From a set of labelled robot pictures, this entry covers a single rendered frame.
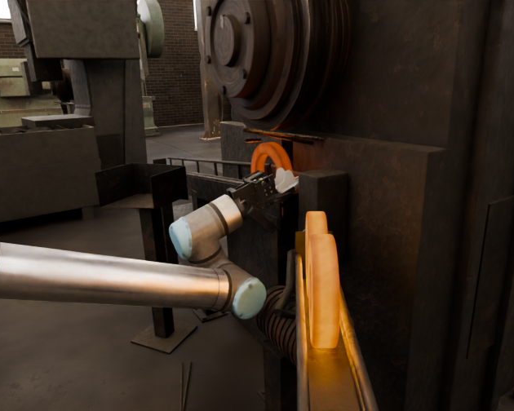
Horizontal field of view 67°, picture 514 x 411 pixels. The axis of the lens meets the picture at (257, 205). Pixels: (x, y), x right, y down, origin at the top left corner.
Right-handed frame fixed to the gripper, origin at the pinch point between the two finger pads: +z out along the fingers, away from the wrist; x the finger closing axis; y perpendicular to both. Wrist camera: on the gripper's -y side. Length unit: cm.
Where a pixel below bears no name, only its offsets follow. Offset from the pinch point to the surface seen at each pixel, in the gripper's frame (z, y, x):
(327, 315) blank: -32, 8, -51
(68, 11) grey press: 8, 86, 270
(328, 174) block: 0.0, 5.0, -14.1
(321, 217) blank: -17.7, 9.1, -34.0
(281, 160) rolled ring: -0.4, 5.8, 4.7
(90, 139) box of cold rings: -23, -3, 250
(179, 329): -42, -64, 61
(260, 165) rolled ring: -0.6, 2.2, 18.1
